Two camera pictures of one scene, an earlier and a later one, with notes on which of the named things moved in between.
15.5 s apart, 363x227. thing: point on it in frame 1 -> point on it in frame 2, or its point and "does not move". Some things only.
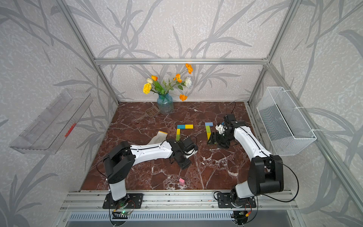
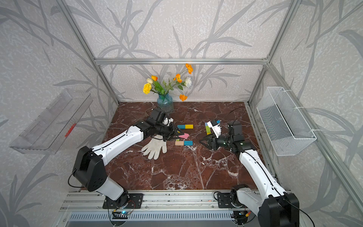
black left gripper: (183, 166) -> (172, 133)
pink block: (182, 181) -> (185, 135)
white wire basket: (287, 131) does not move
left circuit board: (122, 215) does not move
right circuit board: (241, 216) does not move
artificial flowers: (152, 85) does not move
